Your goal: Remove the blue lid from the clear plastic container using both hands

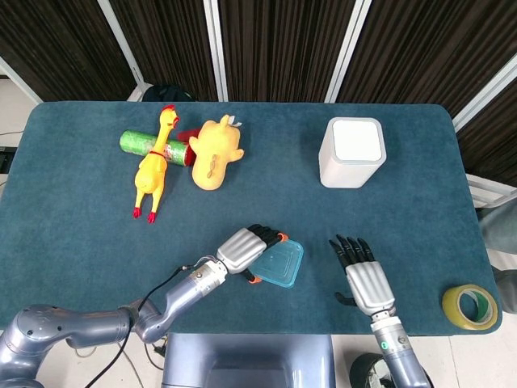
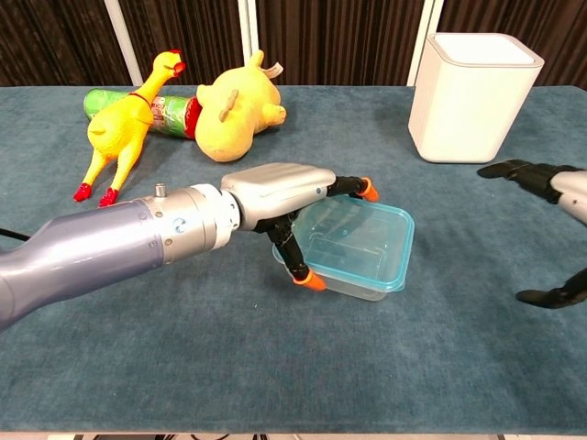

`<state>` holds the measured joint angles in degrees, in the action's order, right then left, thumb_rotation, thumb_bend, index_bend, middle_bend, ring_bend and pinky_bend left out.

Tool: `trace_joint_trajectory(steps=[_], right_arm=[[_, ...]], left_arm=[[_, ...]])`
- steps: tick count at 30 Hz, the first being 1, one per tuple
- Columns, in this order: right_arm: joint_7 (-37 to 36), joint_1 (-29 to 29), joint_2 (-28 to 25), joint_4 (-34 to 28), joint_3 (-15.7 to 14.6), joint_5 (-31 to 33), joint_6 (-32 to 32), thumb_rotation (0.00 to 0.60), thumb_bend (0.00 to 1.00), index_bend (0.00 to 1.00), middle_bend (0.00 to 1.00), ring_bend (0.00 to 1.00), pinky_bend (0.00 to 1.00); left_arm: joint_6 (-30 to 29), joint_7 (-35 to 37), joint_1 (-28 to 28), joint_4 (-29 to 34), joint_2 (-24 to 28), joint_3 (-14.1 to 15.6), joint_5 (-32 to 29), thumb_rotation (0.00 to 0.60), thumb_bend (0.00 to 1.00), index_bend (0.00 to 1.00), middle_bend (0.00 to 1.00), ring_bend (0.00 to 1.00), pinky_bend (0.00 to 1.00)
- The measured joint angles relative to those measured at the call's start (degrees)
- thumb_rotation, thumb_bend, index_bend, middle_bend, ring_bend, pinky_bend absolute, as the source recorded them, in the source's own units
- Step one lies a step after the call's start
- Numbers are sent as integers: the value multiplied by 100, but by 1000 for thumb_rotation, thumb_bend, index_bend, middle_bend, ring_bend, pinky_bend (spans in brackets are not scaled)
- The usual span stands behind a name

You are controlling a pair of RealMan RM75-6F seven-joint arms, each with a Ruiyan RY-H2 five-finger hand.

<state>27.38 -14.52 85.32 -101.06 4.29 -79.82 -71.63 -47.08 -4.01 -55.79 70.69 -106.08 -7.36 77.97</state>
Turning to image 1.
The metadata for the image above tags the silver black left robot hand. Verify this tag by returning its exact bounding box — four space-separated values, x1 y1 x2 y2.
216 223 290 286

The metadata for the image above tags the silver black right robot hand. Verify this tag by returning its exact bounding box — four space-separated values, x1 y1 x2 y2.
329 234 397 316

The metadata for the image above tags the teal container lid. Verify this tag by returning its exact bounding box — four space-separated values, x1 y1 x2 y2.
253 237 305 290

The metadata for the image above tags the yellow tape roll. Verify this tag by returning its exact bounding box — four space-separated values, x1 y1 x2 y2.
441 284 500 331

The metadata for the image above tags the black round robot part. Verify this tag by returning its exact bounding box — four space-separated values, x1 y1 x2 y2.
349 352 391 388

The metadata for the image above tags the yellow plush animal toy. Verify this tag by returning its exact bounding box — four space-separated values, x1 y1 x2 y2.
188 114 246 191

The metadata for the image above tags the blue-grey robot torso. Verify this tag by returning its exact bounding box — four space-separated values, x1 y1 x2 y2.
161 333 336 388

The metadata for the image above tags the yellow rubber chicken toy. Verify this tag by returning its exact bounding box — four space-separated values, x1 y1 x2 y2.
132 103 182 225

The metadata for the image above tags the white square trash bin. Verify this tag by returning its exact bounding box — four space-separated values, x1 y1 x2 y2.
317 116 388 189

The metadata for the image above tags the grey trouser leg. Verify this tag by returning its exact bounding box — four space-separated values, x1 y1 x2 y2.
478 197 517 251

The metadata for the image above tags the white slatted rack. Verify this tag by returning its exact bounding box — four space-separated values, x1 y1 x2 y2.
468 173 517 209

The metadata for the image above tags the green chips can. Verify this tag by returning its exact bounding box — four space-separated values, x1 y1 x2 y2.
119 128 201 167

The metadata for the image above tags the teal velvet table cloth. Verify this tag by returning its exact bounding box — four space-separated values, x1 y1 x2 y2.
0 100 504 336

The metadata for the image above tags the black bag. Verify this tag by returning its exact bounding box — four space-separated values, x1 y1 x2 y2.
141 83 197 103

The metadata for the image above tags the dark slatted partition screen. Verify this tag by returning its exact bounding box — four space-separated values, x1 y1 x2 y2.
0 0 517 175

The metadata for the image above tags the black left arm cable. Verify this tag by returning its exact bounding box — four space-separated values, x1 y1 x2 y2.
78 255 217 388

